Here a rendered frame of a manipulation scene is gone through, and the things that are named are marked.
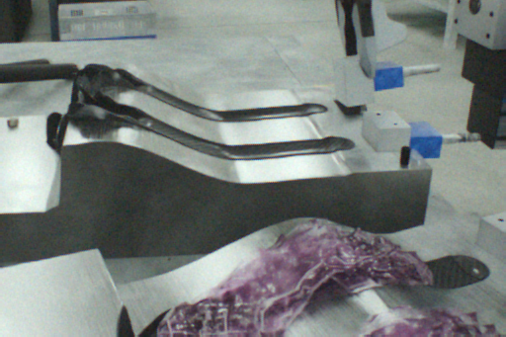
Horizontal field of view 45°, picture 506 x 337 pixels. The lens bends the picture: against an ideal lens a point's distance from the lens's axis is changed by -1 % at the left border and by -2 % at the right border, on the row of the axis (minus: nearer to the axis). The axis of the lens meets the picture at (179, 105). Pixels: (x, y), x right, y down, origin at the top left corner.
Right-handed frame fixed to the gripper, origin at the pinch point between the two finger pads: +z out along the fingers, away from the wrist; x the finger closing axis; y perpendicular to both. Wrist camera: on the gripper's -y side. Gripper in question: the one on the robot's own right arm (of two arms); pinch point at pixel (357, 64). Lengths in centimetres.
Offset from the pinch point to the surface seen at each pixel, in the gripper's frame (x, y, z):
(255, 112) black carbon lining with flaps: 1.5, -13.4, 4.2
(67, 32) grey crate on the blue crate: 301, -80, 16
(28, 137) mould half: 0.8, -42.6, 2.4
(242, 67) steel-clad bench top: 47.0, -8.6, 7.0
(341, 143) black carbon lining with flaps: -9.9, -5.8, 6.5
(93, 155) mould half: -18.1, -32.1, 0.5
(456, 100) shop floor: 240, 129, 81
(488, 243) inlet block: -26.7, 2.1, 12.3
